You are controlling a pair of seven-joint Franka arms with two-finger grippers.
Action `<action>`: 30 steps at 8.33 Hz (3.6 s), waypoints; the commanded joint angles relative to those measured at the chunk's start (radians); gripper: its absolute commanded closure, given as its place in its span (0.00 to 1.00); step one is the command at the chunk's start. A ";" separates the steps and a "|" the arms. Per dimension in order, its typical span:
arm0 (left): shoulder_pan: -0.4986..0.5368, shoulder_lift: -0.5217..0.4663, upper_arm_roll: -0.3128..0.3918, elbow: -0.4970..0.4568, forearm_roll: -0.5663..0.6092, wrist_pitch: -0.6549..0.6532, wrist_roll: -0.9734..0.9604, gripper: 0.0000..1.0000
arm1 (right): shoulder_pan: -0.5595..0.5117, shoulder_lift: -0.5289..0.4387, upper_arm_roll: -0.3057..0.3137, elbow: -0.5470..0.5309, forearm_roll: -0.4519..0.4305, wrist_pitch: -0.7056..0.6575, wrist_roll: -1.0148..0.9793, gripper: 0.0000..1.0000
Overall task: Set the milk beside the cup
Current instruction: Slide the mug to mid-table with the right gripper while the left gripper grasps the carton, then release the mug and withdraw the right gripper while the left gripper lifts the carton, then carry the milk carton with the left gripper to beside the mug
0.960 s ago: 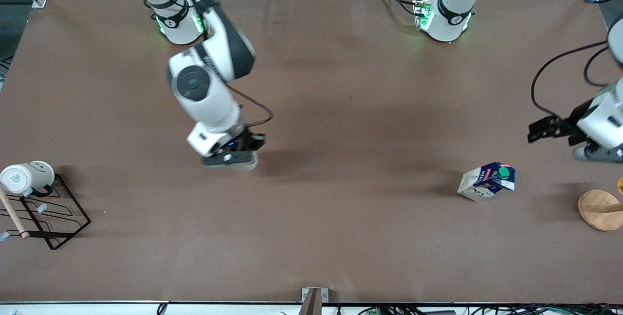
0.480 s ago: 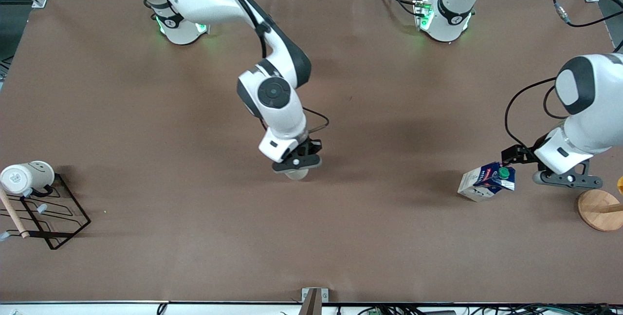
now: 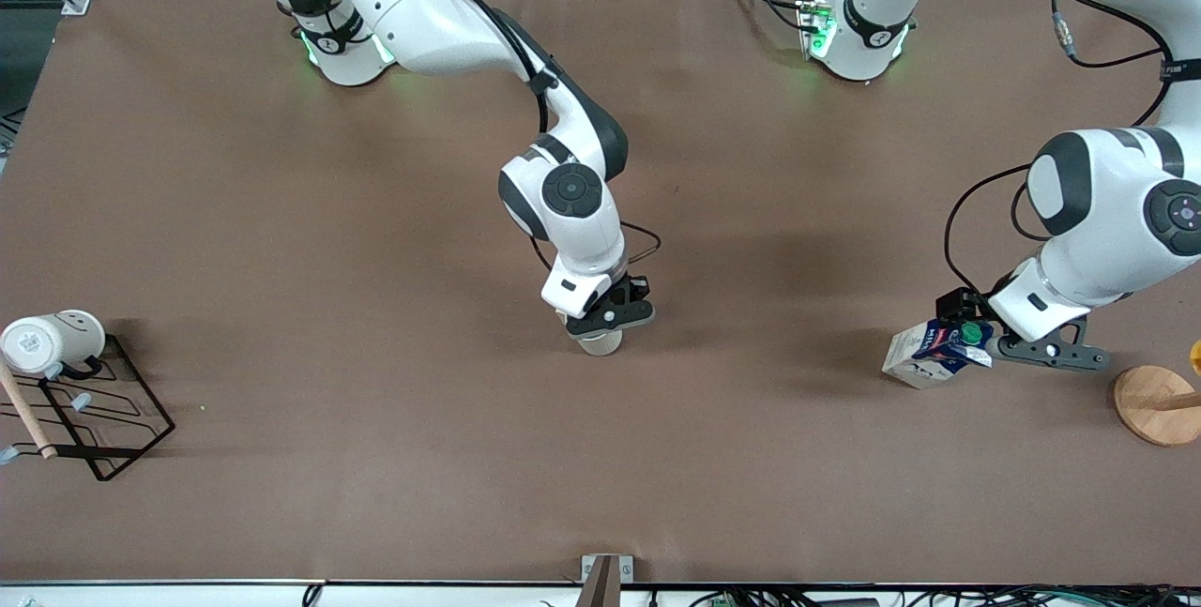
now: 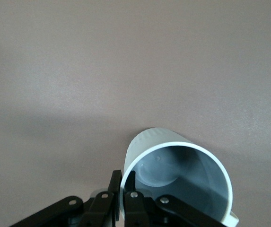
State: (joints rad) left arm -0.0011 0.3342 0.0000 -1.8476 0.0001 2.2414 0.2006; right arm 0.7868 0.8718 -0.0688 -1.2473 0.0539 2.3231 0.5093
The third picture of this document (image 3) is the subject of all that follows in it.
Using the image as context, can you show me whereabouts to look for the white smiley face mug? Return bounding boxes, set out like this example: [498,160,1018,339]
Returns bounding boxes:
[0,309,107,377]

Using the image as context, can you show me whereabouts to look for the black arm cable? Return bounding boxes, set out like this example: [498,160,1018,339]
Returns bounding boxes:
[942,0,1201,300]
[403,0,663,272]

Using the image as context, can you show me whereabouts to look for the wooden rack handle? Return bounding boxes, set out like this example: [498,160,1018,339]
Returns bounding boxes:
[0,360,58,461]

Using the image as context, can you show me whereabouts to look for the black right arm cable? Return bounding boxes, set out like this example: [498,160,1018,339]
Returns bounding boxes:
[403,0,663,272]

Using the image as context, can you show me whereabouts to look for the blue white milk carton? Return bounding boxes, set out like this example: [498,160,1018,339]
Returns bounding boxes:
[881,311,996,390]

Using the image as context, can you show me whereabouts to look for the brown table cover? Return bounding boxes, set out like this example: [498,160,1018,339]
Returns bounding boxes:
[0,0,1201,586]

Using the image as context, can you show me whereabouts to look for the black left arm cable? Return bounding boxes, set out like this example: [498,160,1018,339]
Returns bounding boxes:
[942,0,1201,300]

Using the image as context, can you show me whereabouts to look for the black cable bundle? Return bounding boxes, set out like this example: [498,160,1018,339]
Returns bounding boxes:
[647,585,1201,607]

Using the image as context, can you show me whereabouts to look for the black wire mug rack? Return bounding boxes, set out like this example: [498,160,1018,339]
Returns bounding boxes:
[0,333,177,483]

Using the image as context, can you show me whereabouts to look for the round wooden stand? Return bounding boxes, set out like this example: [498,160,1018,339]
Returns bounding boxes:
[1113,364,1201,448]

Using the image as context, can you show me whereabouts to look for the metal bracket with post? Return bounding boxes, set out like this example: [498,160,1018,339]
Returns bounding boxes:
[575,554,635,607]

